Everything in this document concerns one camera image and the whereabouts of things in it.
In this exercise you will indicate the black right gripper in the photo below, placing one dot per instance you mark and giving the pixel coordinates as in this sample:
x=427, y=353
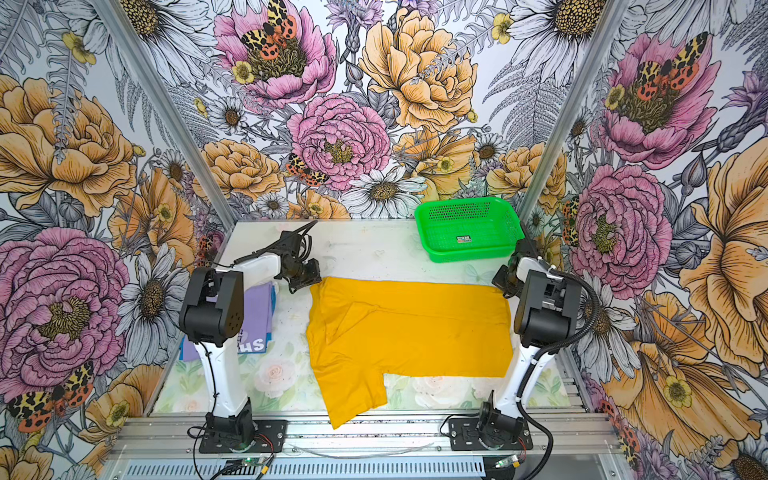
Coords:
x=499, y=281

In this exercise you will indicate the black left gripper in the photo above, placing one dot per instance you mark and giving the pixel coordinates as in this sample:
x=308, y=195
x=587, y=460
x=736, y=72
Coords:
x=314, y=276

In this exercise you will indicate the yellow t shirt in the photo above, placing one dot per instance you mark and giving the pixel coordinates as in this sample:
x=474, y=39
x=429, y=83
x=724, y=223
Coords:
x=359, y=331

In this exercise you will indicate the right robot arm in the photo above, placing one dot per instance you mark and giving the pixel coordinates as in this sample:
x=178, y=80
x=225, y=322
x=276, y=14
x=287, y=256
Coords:
x=545, y=317

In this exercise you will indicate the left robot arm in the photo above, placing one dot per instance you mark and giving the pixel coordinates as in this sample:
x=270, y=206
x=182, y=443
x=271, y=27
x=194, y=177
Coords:
x=211, y=316

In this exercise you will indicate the green plastic basket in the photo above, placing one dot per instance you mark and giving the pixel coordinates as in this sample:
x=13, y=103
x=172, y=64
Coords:
x=491, y=222

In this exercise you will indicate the folded purple t shirt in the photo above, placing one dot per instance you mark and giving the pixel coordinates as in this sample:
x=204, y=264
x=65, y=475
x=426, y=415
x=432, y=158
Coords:
x=255, y=318

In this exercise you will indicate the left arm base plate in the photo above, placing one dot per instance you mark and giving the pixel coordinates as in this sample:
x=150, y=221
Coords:
x=243, y=436

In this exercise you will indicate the aluminium front rail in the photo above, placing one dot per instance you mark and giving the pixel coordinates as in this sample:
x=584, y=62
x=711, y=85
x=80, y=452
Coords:
x=381, y=445

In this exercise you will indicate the left aluminium corner post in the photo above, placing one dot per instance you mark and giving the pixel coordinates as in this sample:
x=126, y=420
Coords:
x=142, y=66

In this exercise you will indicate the aluminium corner post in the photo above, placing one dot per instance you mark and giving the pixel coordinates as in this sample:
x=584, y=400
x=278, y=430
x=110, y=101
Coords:
x=599, y=48
x=142, y=66

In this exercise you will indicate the right aluminium corner post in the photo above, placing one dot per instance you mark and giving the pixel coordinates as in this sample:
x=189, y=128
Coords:
x=599, y=48

